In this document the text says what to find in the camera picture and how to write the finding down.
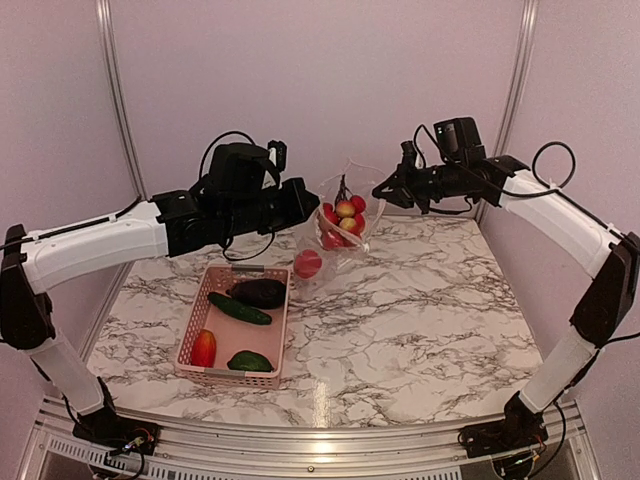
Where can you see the green toy cucumber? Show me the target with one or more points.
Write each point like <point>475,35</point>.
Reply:
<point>238,310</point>

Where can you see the aluminium corner post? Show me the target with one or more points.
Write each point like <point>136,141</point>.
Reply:
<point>116,91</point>
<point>519,72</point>

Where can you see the clear zip top bag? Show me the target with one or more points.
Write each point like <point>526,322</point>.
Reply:
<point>362,179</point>

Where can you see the green toy avocado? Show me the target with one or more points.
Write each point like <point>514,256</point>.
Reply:
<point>250,361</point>

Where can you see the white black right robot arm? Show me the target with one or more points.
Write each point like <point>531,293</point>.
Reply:
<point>609,257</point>

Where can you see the right aluminium corner post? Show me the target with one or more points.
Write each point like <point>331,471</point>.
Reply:
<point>519,72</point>

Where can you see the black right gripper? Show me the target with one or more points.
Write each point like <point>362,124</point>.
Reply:
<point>404,193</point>

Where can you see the red orange toy mango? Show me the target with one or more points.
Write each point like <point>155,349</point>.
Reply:
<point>204,349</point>

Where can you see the left aluminium corner post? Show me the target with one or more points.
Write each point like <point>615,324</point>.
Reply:
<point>116,91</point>

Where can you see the pink perforated plastic basket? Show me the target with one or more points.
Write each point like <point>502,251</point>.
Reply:
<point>234,336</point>

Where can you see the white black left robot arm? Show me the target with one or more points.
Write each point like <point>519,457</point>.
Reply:
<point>34,262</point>

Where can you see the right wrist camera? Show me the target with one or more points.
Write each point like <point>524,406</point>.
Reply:
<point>411,156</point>

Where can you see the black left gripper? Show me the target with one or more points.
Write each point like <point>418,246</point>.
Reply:
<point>296,188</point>

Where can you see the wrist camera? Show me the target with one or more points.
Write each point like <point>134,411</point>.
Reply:
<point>411,156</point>
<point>278,154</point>

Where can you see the aluminium front frame rail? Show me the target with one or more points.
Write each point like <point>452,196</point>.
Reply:
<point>194,449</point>

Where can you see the dark purple toy eggplant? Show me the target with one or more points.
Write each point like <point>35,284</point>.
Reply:
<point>262,293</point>

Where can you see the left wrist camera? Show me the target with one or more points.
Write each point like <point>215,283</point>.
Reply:
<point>278,154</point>

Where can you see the red toy tomato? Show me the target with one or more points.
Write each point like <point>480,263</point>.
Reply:
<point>307,264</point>

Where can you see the red lychee fruit bunch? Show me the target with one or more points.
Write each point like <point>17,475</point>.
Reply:
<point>341,217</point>

